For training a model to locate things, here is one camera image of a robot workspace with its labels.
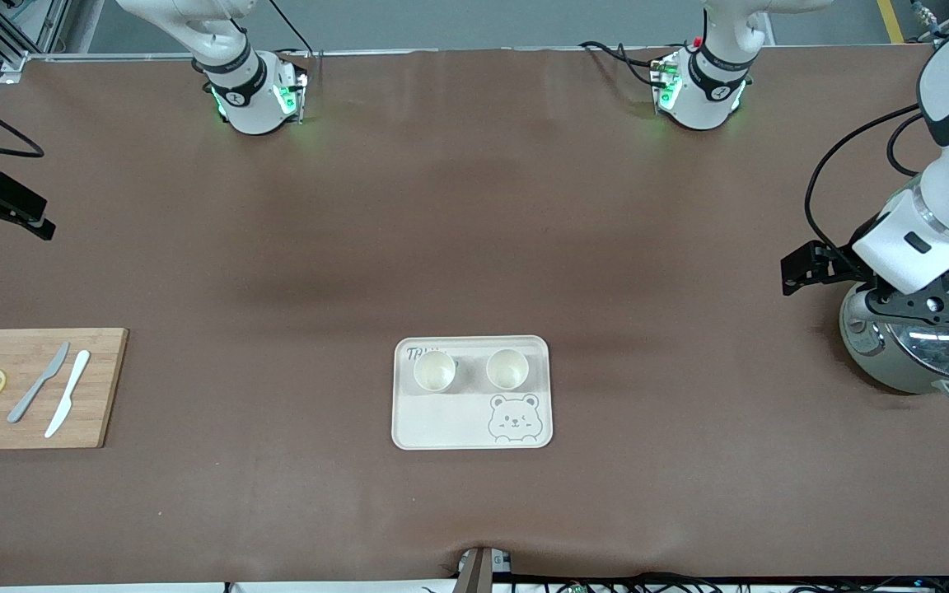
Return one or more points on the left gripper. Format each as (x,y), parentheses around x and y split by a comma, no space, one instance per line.
(835,262)

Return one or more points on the glass pot lid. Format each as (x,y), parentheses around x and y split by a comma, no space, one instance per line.
(936,350)

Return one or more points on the cream tray with bear print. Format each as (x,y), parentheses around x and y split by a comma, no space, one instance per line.
(458,420)

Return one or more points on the white IKEA cup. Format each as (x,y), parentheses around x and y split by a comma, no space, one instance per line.
(434,371)
(507,369)

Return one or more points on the grey-green electric pot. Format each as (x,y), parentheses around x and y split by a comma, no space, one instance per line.
(870,346)

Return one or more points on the white plastic knife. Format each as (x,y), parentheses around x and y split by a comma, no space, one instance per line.
(71,387)

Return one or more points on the grey plastic knife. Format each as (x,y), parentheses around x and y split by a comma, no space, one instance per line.
(50,371)

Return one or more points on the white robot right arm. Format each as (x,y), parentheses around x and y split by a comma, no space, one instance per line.
(250,103)

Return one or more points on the bamboo cutting board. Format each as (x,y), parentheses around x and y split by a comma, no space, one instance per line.
(104,412)

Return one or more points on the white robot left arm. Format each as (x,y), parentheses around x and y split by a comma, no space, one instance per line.
(705,107)

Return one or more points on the brown table cover sheet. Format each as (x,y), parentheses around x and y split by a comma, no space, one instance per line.
(474,206)

